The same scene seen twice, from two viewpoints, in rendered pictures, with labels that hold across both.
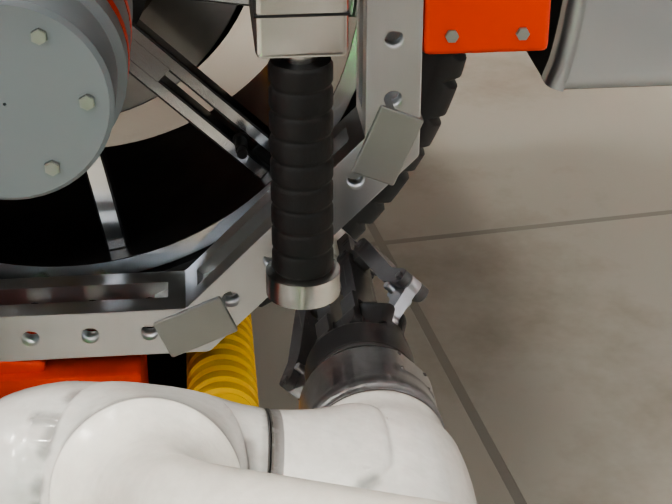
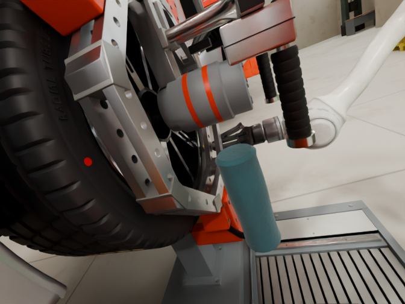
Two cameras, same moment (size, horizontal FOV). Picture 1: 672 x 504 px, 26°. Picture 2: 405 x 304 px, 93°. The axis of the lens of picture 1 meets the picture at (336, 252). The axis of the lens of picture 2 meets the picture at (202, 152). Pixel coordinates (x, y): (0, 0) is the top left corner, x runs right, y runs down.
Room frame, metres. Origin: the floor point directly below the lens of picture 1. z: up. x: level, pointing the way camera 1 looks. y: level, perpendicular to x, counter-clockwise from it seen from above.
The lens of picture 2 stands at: (0.74, 0.68, 0.90)
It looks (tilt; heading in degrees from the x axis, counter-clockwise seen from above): 21 degrees down; 295
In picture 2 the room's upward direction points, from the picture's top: 22 degrees counter-clockwise
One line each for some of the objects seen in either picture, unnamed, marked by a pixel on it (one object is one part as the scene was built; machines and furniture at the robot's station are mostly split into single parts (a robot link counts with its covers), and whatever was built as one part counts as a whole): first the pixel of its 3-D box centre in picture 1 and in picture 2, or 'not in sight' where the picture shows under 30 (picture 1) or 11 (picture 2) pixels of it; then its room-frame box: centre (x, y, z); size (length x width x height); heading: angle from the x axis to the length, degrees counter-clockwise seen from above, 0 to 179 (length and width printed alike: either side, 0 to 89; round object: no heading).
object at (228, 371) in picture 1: (219, 338); not in sight; (1.08, 0.10, 0.51); 0.29 x 0.06 x 0.06; 5
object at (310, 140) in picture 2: not in sight; (291, 96); (0.71, 0.36, 0.83); 0.04 x 0.04 x 0.16
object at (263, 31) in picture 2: not in sight; (255, 34); (0.74, 0.36, 0.93); 0.09 x 0.05 x 0.05; 5
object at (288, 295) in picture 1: (301, 172); (266, 77); (0.75, 0.02, 0.83); 0.04 x 0.04 x 0.16
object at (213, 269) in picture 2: not in sight; (195, 250); (1.13, 0.23, 0.32); 0.40 x 0.30 x 0.28; 95
